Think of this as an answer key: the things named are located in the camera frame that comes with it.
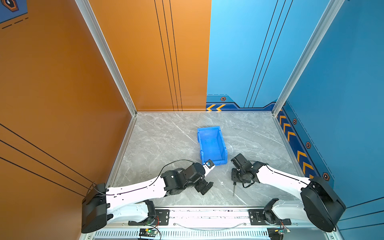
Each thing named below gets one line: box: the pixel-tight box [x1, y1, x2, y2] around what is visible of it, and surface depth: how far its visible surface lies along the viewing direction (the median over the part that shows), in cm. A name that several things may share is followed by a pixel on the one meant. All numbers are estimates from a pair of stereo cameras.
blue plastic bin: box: [197, 126, 228, 166], surface depth 102 cm
